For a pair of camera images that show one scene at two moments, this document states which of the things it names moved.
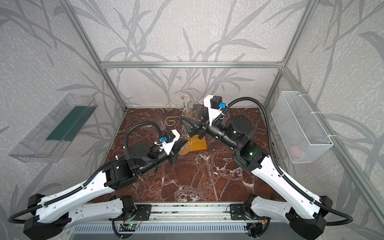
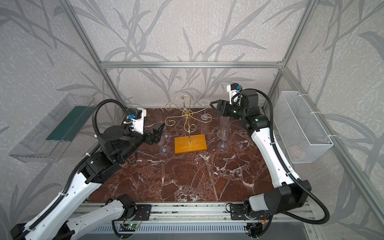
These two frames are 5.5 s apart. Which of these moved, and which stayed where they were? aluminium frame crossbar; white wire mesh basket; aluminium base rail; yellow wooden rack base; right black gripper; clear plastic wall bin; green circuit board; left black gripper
Moved: left black gripper; right black gripper
Stayed: yellow wooden rack base; aluminium frame crossbar; green circuit board; clear plastic wall bin; aluminium base rail; white wire mesh basket
